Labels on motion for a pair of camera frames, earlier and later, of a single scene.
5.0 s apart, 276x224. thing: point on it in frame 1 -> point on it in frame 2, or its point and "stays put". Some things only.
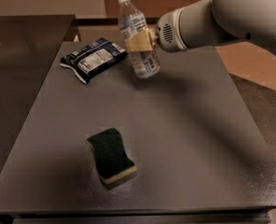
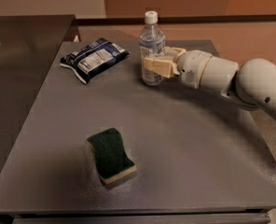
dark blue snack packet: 91,59 stays put
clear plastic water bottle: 132,22 -> 152,43
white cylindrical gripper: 168,32 -> 192,66
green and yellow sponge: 114,163 stays put
